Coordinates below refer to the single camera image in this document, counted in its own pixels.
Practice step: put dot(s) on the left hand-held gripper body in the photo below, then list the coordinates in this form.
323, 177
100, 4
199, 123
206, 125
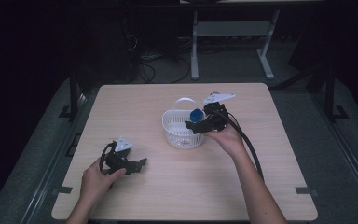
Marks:
118, 155

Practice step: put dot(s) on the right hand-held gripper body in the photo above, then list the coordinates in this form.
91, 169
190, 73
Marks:
219, 116

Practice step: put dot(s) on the white plastic basket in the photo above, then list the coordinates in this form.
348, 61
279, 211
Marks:
180, 130

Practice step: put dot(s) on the person's right hand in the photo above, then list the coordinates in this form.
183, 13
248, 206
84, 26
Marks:
228, 140

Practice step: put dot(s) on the person's left hand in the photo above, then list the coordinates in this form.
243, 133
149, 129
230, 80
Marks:
96, 183

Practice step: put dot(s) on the black metal stand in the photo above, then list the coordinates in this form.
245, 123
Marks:
73, 93
331, 93

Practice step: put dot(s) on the black table bracket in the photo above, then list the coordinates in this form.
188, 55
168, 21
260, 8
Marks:
303, 190
64, 190

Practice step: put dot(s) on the aluminium rail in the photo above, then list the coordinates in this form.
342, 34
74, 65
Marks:
52, 161
348, 155

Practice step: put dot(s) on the white metal desk frame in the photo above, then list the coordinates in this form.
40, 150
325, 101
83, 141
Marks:
230, 29

